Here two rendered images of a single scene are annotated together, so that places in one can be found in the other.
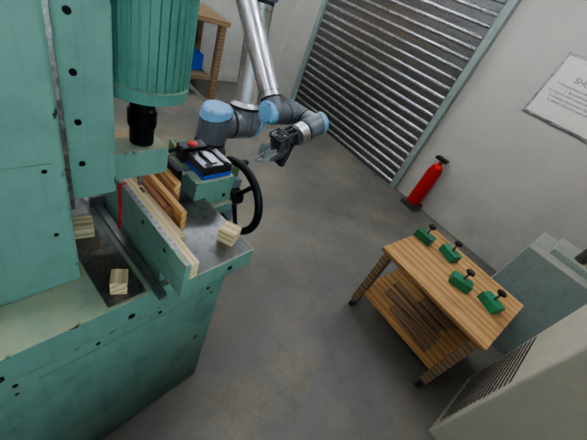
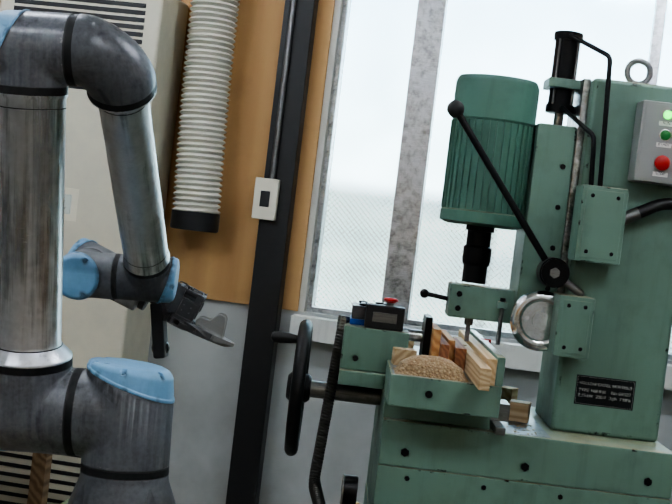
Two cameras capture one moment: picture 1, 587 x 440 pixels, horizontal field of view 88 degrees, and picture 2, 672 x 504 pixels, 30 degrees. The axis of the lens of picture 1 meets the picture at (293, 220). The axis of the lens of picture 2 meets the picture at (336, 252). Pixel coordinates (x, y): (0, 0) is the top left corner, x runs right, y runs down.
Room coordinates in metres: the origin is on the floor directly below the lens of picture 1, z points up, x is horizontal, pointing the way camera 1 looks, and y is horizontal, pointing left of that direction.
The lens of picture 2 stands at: (2.11, 2.58, 1.18)
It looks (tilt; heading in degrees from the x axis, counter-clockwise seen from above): 2 degrees down; 241
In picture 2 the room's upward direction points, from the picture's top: 7 degrees clockwise
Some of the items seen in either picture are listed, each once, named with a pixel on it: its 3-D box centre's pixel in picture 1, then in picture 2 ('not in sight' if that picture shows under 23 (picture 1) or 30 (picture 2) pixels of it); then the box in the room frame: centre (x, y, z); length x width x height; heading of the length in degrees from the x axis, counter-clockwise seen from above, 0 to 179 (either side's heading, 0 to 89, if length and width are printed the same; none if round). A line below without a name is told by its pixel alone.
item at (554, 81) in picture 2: not in sight; (566, 73); (0.46, 0.46, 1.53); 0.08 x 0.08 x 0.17; 61
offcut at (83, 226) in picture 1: (83, 227); (519, 411); (0.49, 0.48, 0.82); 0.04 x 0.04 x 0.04; 47
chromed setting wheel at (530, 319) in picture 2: not in sight; (540, 320); (0.53, 0.57, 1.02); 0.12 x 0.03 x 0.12; 151
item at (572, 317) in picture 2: not in sight; (570, 325); (0.50, 0.62, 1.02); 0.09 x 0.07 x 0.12; 61
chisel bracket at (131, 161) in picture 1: (132, 158); (480, 306); (0.56, 0.41, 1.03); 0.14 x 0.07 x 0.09; 151
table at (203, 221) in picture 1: (174, 195); (411, 373); (0.68, 0.35, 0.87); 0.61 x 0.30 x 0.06; 61
